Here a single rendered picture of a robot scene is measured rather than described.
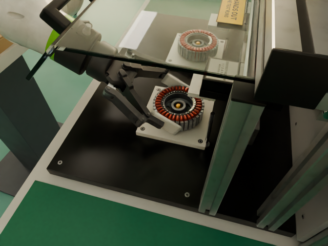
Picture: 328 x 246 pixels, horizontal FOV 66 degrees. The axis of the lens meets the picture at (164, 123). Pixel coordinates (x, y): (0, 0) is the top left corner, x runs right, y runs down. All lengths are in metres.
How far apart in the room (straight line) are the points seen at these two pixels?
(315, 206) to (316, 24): 0.30
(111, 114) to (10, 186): 1.01
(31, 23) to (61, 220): 0.35
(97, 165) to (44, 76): 1.58
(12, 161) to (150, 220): 1.22
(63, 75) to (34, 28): 1.50
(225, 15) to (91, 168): 0.37
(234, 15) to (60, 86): 1.69
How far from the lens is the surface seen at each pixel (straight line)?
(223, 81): 0.45
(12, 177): 1.55
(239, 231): 0.50
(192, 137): 0.53
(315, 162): 0.31
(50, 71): 2.09
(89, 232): 0.50
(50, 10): 0.36
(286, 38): 0.20
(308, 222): 0.47
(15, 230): 0.55
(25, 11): 0.53
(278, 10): 0.23
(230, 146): 0.30
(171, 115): 0.52
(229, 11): 0.33
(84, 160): 0.54
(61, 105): 1.79
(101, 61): 0.51
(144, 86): 0.65
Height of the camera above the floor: 1.21
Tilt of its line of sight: 51 degrees down
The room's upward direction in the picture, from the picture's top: straight up
